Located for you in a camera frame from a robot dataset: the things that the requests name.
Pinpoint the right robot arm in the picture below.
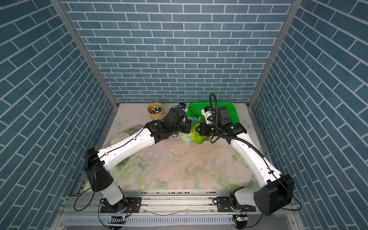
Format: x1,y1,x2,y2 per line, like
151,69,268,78
196,106,294,216

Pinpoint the clear zipper bag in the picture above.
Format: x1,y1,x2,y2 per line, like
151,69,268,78
178,123,210,144
102,124,143,148

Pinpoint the yellow pen cup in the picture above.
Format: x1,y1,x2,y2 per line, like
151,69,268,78
147,103,165,120

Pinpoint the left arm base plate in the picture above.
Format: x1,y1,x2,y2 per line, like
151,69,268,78
100,197,142,214

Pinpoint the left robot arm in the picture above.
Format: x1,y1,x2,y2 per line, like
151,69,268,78
85,107,191,206

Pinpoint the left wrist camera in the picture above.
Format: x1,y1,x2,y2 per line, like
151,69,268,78
177,103,188,112

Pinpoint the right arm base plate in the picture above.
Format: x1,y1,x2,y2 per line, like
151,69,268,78
212,196,256,212

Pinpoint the aluminium rail frame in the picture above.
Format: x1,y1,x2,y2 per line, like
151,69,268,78
52,191,303,230

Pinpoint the green plastic basket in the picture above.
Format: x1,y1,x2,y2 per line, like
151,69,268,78
186,102,240,128

